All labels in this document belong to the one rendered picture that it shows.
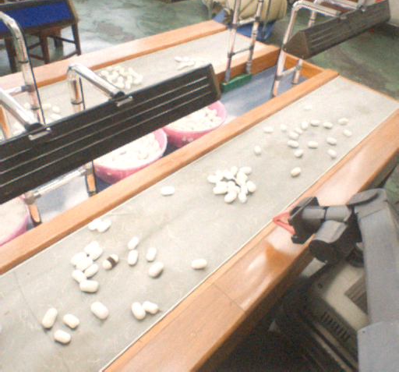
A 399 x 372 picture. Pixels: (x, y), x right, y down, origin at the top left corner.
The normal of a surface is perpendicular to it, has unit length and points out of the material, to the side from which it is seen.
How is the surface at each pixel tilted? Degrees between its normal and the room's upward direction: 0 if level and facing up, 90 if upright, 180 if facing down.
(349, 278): 0
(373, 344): 53
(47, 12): 58
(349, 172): 0
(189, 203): 0
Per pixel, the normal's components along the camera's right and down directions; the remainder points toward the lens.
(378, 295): -0.62, -0.78
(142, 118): 0.65, 0.04
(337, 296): 0.08, -0.74
